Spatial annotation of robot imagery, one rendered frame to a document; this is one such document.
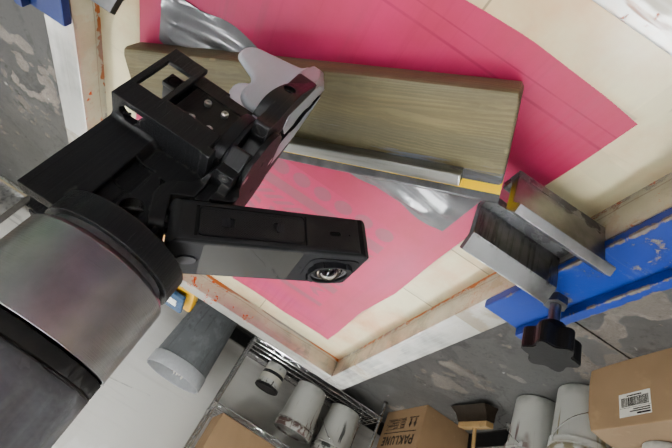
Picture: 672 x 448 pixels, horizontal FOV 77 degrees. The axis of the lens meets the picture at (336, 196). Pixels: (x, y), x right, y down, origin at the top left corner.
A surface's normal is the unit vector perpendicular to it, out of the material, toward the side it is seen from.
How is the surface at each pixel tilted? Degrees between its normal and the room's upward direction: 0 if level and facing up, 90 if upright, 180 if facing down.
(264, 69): 93
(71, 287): 90
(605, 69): 0
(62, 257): 90
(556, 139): 0
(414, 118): 11
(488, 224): 90
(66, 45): 0
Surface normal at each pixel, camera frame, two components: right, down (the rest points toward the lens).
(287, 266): 0.08, 0.85
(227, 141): 0.25, -0.32
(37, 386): 0.82, -0.04
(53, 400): 0.89, 0.16
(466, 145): -0.43, 0.50
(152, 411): 0.37, -0.51
